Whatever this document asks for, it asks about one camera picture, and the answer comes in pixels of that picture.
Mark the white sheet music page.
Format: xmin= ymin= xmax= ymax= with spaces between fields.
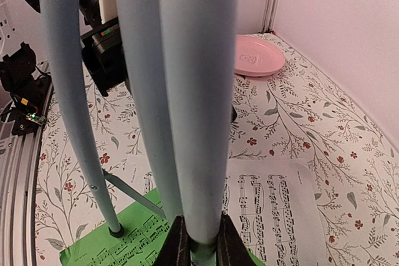
xmin=123 ymin=155 xmax=328 ymax=265

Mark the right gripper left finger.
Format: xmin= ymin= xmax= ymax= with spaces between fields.
xmin=161 ymin=216 xmax=191 ymax=265

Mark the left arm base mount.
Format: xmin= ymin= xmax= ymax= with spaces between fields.
xmin=0 ymin=41 xmax=52 ymax=138

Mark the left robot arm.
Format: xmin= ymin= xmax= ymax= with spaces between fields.
xmin=25 ymin=0 xmax=128 ymax=103

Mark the metal front rail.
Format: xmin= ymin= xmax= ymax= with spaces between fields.
xmin=0 ymin=60 xmax=54 ymax=266

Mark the floral patterned table mat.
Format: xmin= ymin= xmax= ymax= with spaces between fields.
xmin=34 ymin=34 xmax=398 ymax=265

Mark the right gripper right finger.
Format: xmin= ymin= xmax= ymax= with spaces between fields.
xmin=216 ymin=214 xmax=255 ymax=266

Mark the pink plate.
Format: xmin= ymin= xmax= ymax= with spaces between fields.
xmin=234 ymin=35 xmax=286 ymax=77

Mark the green sheet music page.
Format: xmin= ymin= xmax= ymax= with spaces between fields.
xmin=59 ymin=187 xmax=266 ymax=266

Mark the light blue music stand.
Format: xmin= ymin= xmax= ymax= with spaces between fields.
xmin=40 ymin=0 xmax=236 ymax=265

